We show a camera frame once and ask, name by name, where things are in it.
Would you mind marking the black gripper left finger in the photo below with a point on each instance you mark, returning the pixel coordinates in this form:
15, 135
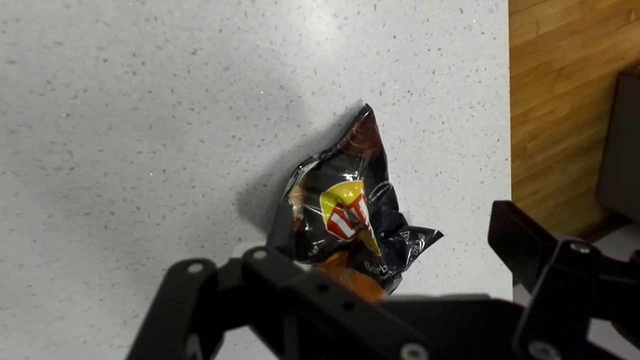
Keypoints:
281, 301

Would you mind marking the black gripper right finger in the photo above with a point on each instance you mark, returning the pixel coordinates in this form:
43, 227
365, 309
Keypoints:
566, 293

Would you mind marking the black chips packet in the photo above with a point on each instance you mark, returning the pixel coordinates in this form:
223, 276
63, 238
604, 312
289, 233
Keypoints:
352, 201

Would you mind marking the dark grey stand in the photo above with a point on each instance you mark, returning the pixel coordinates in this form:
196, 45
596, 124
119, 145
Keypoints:
623, 146

